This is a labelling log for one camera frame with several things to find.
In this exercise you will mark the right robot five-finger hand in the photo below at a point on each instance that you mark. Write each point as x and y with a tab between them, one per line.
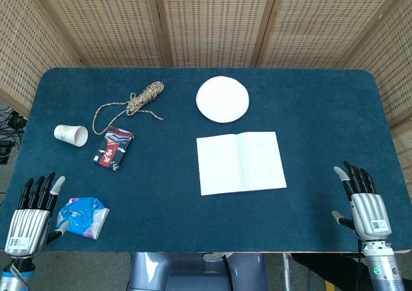
368	212

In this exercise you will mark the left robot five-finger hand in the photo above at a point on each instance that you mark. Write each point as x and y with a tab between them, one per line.
27	221

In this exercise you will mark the white notebook with orange cover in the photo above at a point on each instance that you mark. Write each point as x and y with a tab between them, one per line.
241	163

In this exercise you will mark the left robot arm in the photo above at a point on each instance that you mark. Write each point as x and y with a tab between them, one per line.
14	276

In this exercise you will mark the blue plastic snack packet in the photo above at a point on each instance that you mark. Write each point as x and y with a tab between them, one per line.
83	218

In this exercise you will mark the black power adapter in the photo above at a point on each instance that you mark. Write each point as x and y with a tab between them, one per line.
5	149

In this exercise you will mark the white paper cup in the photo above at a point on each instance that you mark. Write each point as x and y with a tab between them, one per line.
69	135

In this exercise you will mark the grey metal table leg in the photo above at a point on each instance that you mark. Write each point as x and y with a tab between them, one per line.
285	270

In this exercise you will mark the black and red card box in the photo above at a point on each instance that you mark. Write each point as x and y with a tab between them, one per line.
114	147

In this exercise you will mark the blue felt table cover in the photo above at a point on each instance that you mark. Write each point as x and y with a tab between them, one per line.
180	181

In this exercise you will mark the blue-grey robot torso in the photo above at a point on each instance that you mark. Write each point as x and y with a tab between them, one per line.
190	273

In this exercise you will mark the white paper plate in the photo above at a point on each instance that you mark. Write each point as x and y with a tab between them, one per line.
222	99

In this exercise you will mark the woven bamboo folding screen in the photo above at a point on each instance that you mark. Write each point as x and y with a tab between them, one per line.
212	20

